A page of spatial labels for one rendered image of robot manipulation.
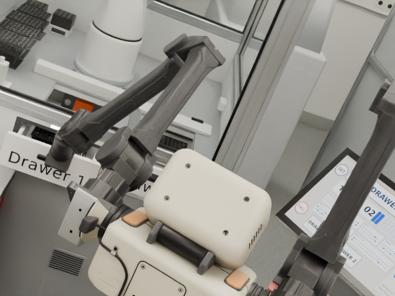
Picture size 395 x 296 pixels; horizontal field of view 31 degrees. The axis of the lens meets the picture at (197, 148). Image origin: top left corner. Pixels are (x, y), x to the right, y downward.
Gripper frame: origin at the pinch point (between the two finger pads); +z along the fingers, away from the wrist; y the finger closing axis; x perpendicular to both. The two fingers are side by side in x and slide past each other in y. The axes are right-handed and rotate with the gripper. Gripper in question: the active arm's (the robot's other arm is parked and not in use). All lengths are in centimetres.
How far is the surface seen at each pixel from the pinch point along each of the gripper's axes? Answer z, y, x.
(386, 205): -23, 15, -92
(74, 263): 41.6, -14.6, -15.7
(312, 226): -11, 6, -76
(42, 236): 37.3, -10.8, -2.3
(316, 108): 276, 240, -159
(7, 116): 8.0, 12.0, 20.1
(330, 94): 264, 250, -164
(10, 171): 17.6, -0.9, 13.6
